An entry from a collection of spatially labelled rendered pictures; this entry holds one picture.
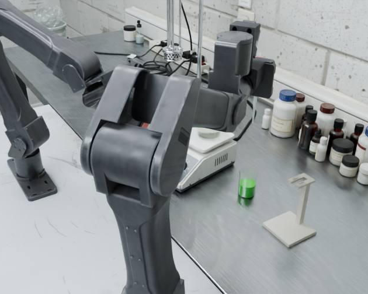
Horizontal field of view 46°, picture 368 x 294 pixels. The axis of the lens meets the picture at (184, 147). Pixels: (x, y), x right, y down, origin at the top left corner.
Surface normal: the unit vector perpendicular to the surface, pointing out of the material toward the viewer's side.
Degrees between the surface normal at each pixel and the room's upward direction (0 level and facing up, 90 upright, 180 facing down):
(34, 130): 70
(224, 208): 0
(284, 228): 0
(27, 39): 87
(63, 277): 0
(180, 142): 90
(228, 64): 89
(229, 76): 89
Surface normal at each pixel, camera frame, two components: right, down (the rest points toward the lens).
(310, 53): -0.83, 0.27
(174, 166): 0.91, 0.22
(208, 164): 0.69, 0.37
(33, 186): 0.01, -0.86
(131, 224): -0.40, 0.57
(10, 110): -0.32, 0.34
